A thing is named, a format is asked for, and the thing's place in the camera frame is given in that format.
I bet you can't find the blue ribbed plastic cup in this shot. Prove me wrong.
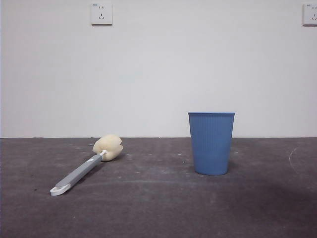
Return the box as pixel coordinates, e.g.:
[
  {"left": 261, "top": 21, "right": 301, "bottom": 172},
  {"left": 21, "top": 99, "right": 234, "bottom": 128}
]
[{"left": 188, "top": 112, "right": 236, "bottom": 176}]

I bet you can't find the grey handled sponge cup brush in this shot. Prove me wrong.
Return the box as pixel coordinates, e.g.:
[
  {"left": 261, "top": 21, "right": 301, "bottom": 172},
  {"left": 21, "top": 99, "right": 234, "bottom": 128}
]
[{"left": 50, "top": 134, "right": 124, "bottom": 197}]

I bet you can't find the white wall socket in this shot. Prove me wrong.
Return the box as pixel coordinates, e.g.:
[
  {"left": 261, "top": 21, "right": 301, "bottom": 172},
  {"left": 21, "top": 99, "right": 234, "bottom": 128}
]
[
  {"left": 91, "top": 3, "right": 113, "bottom": 26},
  {"left": 302, "top": 3, "right": 317, "bottom": 26}
]

